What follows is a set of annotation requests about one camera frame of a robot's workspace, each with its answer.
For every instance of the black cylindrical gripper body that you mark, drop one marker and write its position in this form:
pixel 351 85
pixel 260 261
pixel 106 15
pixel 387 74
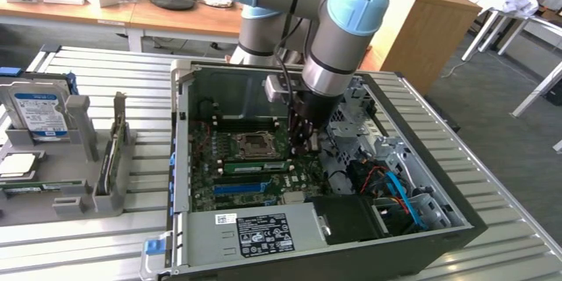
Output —
pixel 323 110

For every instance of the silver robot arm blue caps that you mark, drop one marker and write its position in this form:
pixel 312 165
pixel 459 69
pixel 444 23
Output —
pixel 348 31

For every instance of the black RAM slots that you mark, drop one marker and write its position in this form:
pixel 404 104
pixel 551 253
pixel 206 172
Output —
pixel 250 124

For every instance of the green RAM stick with label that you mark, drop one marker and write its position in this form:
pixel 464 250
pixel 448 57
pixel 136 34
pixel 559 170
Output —
pixel 257 167

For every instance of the green motherboard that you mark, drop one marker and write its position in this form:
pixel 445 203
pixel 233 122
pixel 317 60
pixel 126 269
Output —
pixel 264 189

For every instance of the blue expansion slot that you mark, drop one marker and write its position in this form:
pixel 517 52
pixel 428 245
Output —
pixel 237 189

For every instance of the black drive bay box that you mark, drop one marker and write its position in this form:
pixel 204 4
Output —
pixel 349 220

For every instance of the grey power supply with label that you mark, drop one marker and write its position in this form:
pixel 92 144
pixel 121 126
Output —
pixel 254 238

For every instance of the wooden cabinet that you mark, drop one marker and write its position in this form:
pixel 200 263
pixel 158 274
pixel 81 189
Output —
pixel 421 21

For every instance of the open black PC case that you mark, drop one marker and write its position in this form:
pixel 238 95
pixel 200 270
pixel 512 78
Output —
pixel 396 254

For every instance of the blue case latch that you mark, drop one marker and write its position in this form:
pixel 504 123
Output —
pixel 154 248

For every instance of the grey parts rack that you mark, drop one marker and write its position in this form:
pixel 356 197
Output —
pixel 66 202

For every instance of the hard disk blue white label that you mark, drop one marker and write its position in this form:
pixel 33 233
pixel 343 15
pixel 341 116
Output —
pixel 40 113

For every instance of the silver CPU chip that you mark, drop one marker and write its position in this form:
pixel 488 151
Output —
pixel 15 164

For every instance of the CPU socket with metal frame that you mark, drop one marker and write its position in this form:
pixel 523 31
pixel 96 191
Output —
pixel 258 145

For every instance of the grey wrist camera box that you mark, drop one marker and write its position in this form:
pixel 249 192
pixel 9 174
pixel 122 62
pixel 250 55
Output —
pixel 277 88

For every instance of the graphics card with metal bracket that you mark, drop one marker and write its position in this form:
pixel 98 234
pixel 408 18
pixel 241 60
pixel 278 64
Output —
pixel 113 149

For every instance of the white frame table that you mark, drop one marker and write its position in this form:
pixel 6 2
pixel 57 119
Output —
pixel 532 47

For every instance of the wooden desk white frame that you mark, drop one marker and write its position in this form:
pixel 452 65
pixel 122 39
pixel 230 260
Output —
pixel 88 14

